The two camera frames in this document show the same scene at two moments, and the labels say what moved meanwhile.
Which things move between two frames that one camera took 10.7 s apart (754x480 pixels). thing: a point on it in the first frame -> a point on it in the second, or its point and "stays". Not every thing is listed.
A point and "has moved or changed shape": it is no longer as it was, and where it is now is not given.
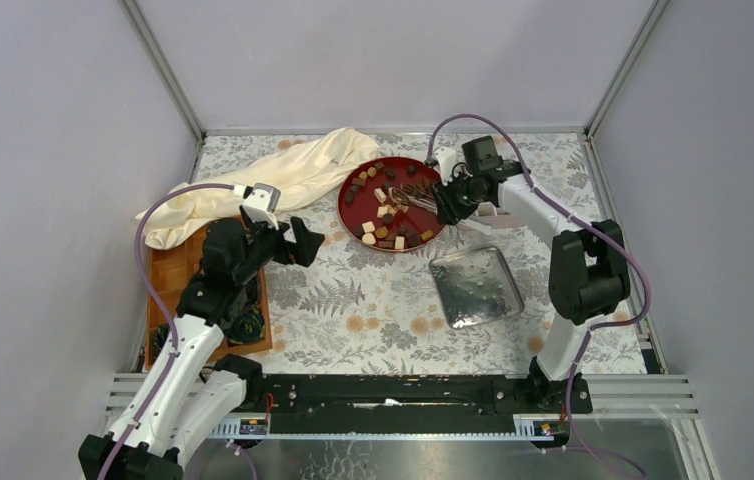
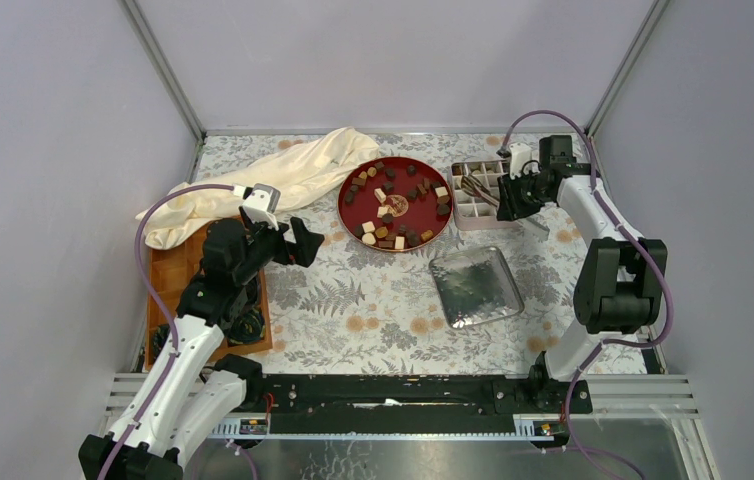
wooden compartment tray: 169,269 stays
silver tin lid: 476,287 stays
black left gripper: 307,245 stays
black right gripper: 449,213 -> 510,209
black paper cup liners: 245,326 stays
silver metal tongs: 421,196 has moved or changed shape
